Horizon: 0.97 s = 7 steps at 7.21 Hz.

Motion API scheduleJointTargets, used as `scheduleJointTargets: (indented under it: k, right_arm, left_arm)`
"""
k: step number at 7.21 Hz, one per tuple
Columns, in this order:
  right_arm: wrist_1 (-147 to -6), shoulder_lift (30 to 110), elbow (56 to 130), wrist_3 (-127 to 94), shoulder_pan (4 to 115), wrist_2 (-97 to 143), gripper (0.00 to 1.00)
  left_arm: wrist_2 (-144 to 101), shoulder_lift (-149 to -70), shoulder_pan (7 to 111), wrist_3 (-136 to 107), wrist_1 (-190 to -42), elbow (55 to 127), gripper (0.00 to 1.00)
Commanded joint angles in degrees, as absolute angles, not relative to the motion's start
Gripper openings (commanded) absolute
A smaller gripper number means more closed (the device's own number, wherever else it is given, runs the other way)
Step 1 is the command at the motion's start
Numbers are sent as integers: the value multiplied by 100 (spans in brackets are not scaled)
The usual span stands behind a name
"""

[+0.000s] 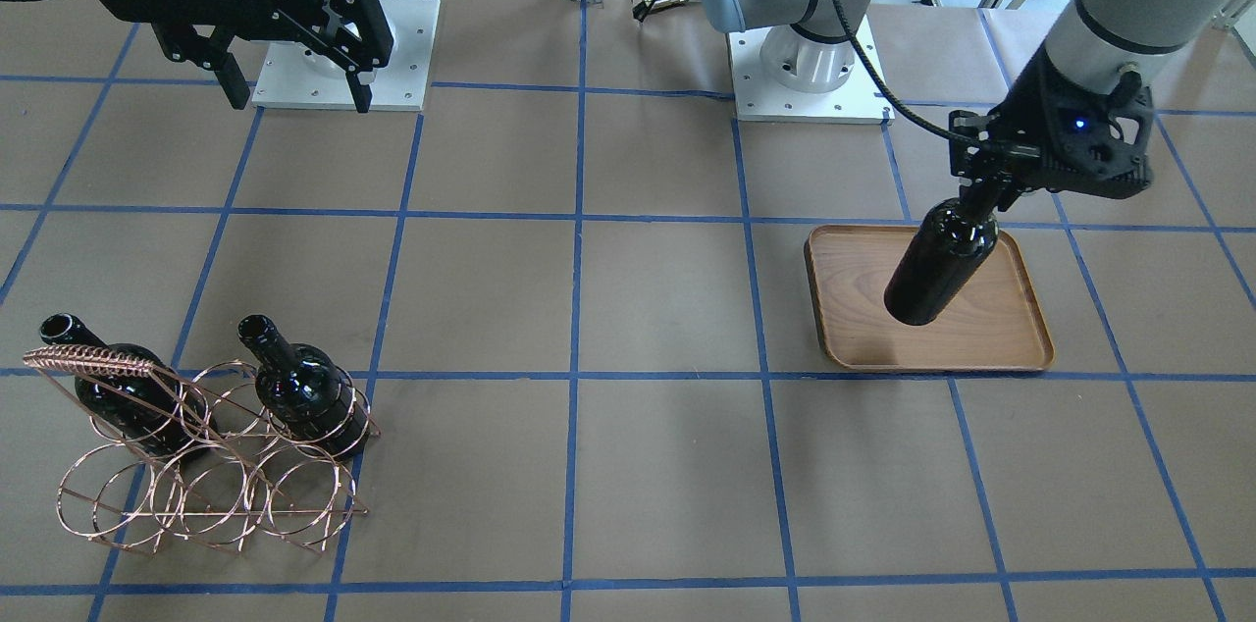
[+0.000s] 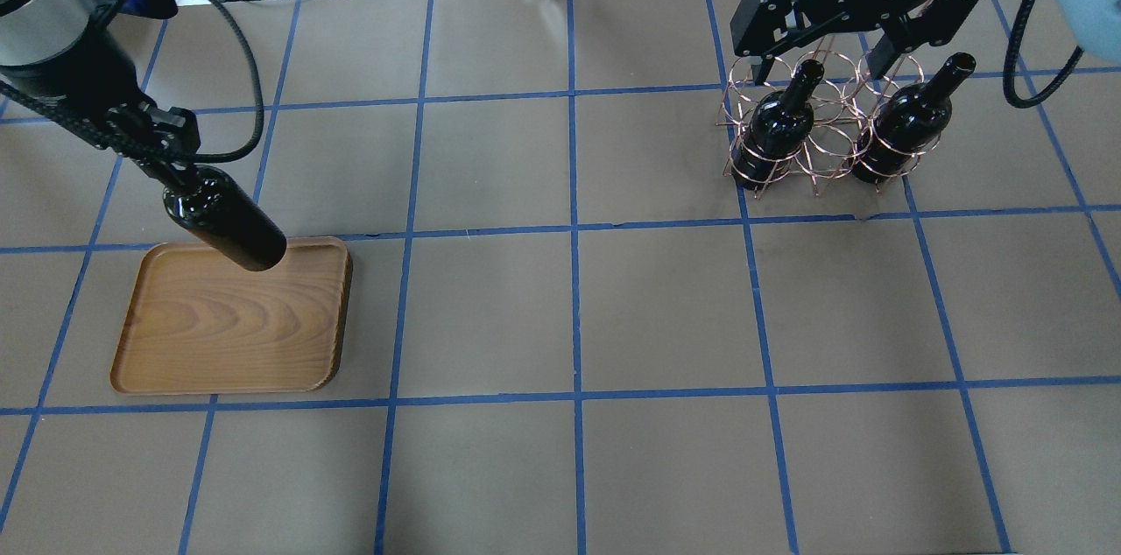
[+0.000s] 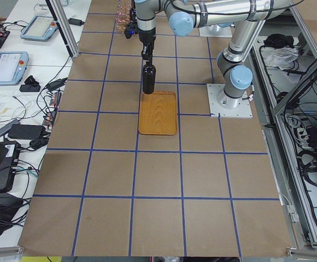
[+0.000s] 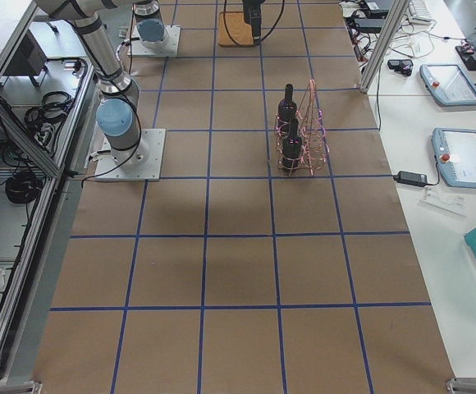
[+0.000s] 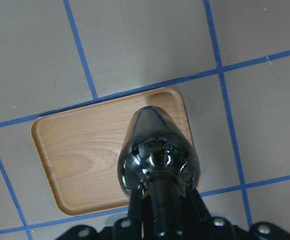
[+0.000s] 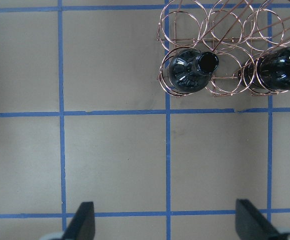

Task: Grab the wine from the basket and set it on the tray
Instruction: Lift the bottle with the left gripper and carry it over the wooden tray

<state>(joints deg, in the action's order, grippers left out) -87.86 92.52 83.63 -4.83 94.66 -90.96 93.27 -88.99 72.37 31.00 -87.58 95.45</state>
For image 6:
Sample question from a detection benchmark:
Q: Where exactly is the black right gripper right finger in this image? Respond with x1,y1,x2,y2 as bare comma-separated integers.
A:
235,199,280,240

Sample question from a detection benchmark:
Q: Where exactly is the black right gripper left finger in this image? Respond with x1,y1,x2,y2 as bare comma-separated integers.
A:
62,201,96,240

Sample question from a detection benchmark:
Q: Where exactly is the dark wine bottle three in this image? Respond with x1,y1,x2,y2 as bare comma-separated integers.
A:
238,46,290,92

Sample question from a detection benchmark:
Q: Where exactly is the dark wine bottle one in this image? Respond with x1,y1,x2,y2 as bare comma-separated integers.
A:
166,48,219,94

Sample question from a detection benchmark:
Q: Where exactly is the copper wire bottle basket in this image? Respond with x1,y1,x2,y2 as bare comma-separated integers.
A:
157,0,290,97

